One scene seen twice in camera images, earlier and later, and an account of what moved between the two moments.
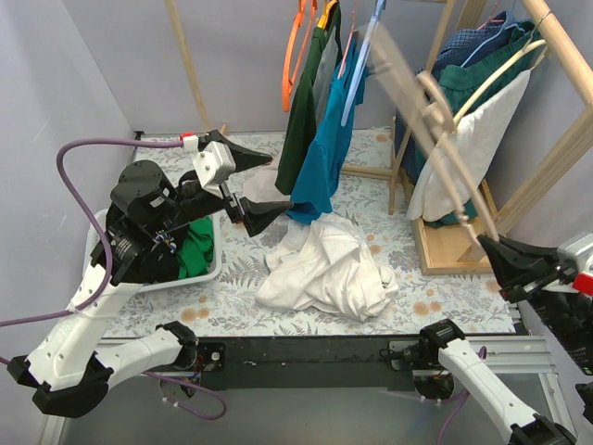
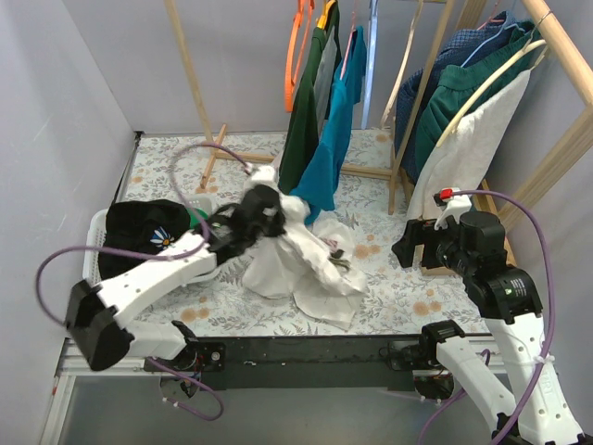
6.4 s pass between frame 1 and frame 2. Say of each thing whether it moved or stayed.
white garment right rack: stayed
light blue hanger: moved
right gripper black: moved
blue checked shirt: moved
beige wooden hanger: moved
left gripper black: moved
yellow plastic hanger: stayed
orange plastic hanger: stayed
